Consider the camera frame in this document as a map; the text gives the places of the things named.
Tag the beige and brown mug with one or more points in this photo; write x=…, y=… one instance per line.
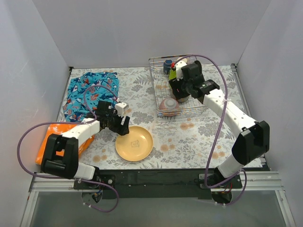
x=183, y=59

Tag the floral tablecloth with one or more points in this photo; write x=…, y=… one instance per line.
x=183, y=141

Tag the blue shark print cloth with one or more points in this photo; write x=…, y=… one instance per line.
x=85, y=92

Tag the chrome wire dish rack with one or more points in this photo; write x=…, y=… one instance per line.
x=184, y=104

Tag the orange tie-dye cloth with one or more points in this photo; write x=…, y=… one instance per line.
x=59, y=129

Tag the beige bear plate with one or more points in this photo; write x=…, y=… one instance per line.
x=136, y=145

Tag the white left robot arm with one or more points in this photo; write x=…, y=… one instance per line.
x=61, y=155

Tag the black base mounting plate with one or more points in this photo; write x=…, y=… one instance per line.
x=157, y=183

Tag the lime green plate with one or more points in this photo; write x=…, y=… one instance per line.
x=172, y=73

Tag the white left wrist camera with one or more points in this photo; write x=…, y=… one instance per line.
x=121, y=108

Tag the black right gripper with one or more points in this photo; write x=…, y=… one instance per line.
x=176, y=88

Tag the brown rimmed cream bowl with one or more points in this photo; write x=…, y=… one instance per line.
x=181, y=99

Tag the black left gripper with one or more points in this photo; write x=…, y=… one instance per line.
x=120, y=124

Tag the aluminium frame rail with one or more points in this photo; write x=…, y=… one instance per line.
x=256, y=181

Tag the dark blue mug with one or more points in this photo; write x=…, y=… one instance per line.
x=167, y=66

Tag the floral patterned bowl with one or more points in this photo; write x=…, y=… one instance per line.
x=169, y=107

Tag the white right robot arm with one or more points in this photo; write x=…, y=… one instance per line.
x=252, y=137

